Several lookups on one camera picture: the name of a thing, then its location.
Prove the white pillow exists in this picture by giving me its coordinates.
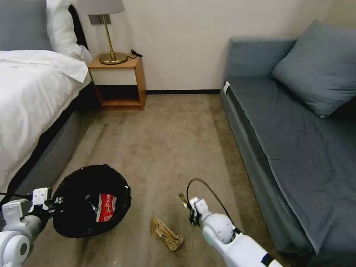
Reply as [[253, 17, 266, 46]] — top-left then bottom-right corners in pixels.
[[46, 0, 94, 64]]

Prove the blue-grey sofa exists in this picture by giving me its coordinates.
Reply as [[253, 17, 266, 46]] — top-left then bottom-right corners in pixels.
[[220, 37, 356, 267]]

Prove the brass table lamp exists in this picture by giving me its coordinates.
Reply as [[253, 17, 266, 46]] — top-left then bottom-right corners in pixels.
[[76, 0, 128, 65]]

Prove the grey padded headboard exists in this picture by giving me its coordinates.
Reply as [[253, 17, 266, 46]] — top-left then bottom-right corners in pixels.
[[0, 0, 54, 52]]

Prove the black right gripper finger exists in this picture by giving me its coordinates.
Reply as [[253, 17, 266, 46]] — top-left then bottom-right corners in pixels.
[[179, 194, 193, 209]]

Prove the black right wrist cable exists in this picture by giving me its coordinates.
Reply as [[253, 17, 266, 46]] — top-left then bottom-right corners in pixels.
[[185, 179, 243, 235]]

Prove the black mesh trash bin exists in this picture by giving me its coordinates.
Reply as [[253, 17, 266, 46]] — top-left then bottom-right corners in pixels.
[[52, 164, 132, 239]]

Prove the wooden nightstand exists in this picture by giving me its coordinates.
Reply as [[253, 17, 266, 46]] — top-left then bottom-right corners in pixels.
[[88, 55, 147, 111]]

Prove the silver wall socket plate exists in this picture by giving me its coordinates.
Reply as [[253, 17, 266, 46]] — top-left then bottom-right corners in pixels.
[[88, 14, 112, 26]]

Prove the blue-grey cushion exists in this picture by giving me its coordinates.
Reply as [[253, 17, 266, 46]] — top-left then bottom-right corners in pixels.
[[270, 19, 356, 119]]

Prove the grey bed base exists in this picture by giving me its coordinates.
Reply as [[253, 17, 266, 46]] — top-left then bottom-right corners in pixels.
[[11, 83, 96, 197]]

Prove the red snack wrapper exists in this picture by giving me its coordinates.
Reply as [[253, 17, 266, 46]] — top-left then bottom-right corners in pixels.
[[96, 192, 119, 223]]

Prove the black lamp cable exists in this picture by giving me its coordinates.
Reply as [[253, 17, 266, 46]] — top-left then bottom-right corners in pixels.
[[126, 49, 144, 60]]

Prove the black baseboard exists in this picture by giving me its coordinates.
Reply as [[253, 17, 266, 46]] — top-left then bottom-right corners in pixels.
[[146, 89, 222, 95]]

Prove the crumpled brown paper garbage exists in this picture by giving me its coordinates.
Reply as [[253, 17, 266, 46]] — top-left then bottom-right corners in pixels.
[[150, 216, 185, 252]]

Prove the white bed duvet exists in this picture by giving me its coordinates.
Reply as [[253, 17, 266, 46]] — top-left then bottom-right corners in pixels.
[[0, 50, 94, 195]]

